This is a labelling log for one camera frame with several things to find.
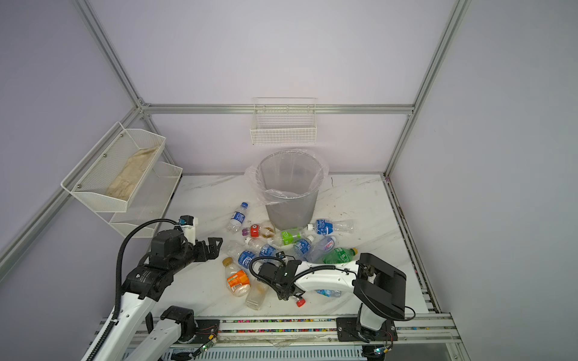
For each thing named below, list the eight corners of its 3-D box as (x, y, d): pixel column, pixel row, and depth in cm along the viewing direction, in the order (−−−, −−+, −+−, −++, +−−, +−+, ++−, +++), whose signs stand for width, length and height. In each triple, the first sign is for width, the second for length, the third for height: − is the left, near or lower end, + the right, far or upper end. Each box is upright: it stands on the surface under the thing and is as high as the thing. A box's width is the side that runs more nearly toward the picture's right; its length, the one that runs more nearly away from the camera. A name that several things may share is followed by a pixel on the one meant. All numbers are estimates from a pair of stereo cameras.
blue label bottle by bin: (307, 236, 98) (308, 230, 94) (307, 225, 102) (307, 219, 98) (352, 236, 99) (355, 230, 94) (350, 226, 102) (353, 219, 98)
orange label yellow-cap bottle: (231, 300, 81) (230, 298, 79) (223, 263, 90) (221, 259, 88) (252, 291, 83) (251, 289, 81) (242, 256, 92) (241, 252, 90)
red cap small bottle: (249, 237, 97) (248, 234, 94) (251, 228, 100) (250, 224, 97) (275, 238, 97) (274, 234, 94) (276, 228, 100) (275, 224, 97)
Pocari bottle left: (225, 257, 90) (222, 253, 87) (233, 246, 94) (231, 242, 90) (248, 270, 87) (247, 266, 84) (256, 258, 90) (255, 254, 87)
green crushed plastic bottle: (323, 264, 90) (324, 259, 87) (322, 251, 94) (323, 247, 91) (357, 264, 90) (360, 260, 87) (355, 251, 94) (357, 247, 91)
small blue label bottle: (228, 232, 98) (226, 228, 95) (240, 204, 108) (238, 200, 105) (238, 234, 97) (237, 229, 94) (249, 206, 107) (248, 201, 105)
